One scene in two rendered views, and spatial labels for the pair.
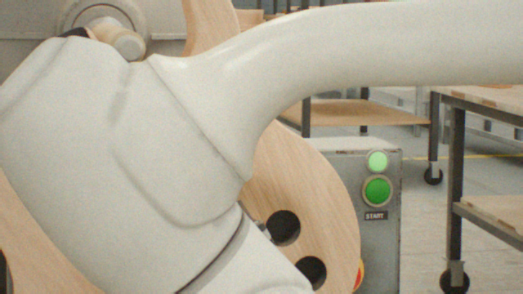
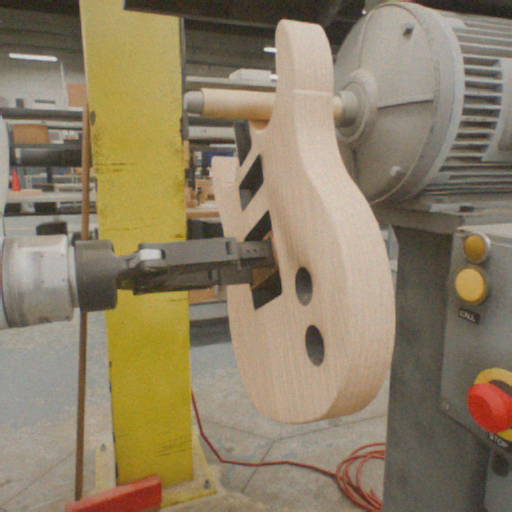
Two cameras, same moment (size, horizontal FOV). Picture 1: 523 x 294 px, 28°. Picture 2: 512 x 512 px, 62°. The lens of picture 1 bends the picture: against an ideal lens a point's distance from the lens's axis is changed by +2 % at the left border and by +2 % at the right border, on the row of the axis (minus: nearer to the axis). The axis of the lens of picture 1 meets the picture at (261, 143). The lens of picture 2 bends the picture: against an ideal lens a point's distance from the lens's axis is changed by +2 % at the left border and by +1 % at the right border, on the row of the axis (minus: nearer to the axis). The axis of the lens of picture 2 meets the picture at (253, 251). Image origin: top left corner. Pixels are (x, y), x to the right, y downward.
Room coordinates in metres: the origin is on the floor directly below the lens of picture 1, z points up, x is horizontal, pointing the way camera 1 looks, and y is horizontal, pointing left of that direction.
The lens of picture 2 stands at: (0.94, -0.41, 1.18)
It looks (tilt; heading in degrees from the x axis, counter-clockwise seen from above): 12 degrees down; 85
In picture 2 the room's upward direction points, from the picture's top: straight up
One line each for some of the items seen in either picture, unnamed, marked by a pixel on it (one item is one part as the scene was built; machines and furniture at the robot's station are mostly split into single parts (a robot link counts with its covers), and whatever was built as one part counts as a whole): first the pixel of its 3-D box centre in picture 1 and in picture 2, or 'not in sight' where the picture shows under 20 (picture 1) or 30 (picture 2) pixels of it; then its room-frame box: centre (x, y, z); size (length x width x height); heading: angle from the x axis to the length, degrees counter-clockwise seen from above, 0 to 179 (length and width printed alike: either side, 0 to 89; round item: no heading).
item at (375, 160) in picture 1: (377, 161); not in sight; (1.20, -0.14, 1.10); 0.03 x 0.01 x 0.03; 104
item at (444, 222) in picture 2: not in sight; (491, 208); (1.39, 0.24, 1.11); 0.36 x 0.24 x 0.04; 14
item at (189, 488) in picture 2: not in sight; (152, 464); (0.69, 1.10, 0.02); 0.40 x 0.40 x 0.02; 14
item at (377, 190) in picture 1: (376, 189); not in sight; (1.20, -0.13, 1.07); 0.03 x 0.01 x 0.03; 104
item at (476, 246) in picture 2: not in sight; (473, 247); (1.18, -0.05, 1.10); 0.03 x 0.01 x 0.03; 104
